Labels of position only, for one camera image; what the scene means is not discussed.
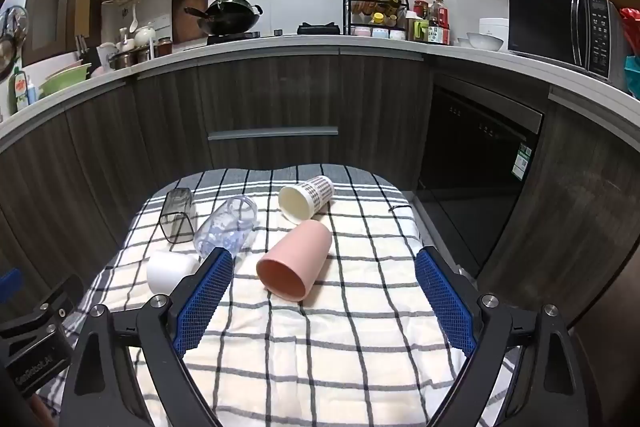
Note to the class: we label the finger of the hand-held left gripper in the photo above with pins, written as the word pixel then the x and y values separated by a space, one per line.
pixel 10 286

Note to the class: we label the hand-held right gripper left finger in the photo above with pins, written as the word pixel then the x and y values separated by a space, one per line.
pixel 202 302

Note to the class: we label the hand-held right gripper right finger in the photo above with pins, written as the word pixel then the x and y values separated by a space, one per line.
pixel 447 299

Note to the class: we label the pink cup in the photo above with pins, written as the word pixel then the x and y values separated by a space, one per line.
pixel 295 262

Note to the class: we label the plain white cup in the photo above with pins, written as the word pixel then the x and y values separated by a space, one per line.
pixel 167 269

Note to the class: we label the clear plastic cup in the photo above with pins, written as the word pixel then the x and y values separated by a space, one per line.
pixel 227 224

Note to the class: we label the grey transparent cup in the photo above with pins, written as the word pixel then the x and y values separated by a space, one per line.
pixel 177 214

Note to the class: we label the white checked-pattern cup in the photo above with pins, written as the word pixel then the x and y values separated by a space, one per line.
pixel 307 199

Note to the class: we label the white black checked cloth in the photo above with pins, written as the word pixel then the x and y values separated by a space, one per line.
pixel 350 317

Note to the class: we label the black built-in dishwasher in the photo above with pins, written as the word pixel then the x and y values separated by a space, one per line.
pixel 475 167

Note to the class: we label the green dish soap bottle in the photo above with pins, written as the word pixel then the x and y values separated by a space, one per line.
pixel 21 89

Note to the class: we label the green plastic basin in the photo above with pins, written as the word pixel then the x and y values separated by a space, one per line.
pixel 65 79

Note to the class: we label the hanging glass pot lid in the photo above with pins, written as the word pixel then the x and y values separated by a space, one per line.
pixel 10 42

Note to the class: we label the black knife block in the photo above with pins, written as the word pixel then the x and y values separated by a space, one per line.
pixel 86 52

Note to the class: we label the brown lidded jar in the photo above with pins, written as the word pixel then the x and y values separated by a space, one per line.
pixel 164 47

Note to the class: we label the white bowl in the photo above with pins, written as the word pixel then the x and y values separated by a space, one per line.
pixel 485 41

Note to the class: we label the green mug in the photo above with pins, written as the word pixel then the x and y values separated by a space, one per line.
pixel 421 31

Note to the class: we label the white teapot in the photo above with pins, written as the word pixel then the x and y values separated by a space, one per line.
pixel 145 36

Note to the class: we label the red-cap sauce bottle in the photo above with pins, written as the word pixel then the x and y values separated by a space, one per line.
pixel 439 24

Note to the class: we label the white rice cooker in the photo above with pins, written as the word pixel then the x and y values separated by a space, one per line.
pixel 494 27

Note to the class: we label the dark wooden cutting board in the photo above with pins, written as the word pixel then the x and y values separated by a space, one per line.
pixel 187 14

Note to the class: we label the black wok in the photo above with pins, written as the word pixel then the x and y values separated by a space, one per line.
pixel 230 14

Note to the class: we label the black microwave oven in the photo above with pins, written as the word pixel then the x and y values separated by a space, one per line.
pixel 550 27

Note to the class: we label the black stove burner grate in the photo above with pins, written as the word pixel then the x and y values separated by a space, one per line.
pixel 318 29

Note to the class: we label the black spice rack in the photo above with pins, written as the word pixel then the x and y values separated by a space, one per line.
pixel 375 7

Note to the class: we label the red bag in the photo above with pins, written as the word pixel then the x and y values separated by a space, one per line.
pixel 631 29

